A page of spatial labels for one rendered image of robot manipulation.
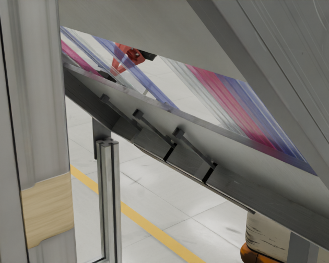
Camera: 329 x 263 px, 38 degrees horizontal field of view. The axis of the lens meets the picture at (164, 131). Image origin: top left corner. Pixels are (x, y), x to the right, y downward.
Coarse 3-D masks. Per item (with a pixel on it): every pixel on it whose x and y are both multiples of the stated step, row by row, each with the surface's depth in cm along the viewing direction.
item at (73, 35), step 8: (64, 32) 70; (72, 32) 70; (72, 40) 72; (80, 40) 72; (80, 48) 73; (88, 48) 73; (96, 56) 74; (104, 64) 76; (112, 72) 77; (120, 80) 79; (128, 88) 80
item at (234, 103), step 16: (176, 64) 50; (192, 80) 52; (208, 80) 48; (224, 80) 45; (240, 80) 42; (208, 96) 53; (224, 96) 50; (240, 96) 46; (256, 96) 44; (224, 112) 55; (240, 112) 51; (256, 112) 48; (240, 128) 57; (256, 128) 53; (272, 128) 49; (272, 144) 55; (288, 144) 51; (304, 160) 53
